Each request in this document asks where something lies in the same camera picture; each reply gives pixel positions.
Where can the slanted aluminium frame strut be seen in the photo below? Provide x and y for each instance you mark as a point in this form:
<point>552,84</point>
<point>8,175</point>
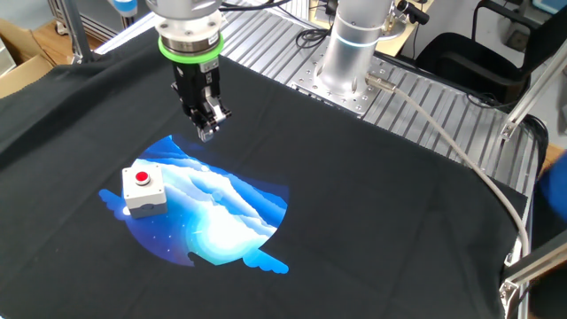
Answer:
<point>77,31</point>

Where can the grey box with red button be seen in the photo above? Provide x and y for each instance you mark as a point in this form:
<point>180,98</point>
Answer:
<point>146,195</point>

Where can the black cloth with blue print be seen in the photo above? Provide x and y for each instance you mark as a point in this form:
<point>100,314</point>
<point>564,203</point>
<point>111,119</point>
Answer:
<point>354,212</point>

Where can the black office chair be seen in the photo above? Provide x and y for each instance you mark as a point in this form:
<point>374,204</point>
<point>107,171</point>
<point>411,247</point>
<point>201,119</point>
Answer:
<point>478,62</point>

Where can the brown cardboard box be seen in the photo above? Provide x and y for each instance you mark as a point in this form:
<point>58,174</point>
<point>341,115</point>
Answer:
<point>22,71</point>

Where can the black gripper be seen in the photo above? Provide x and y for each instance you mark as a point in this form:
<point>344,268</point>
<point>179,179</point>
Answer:
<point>192,84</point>

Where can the aluminium frame strut with bracket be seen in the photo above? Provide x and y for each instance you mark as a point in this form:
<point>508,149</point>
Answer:
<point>531,93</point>
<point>531,270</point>

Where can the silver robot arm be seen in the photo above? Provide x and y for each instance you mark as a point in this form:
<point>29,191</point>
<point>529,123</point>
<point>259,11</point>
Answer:
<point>350,53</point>

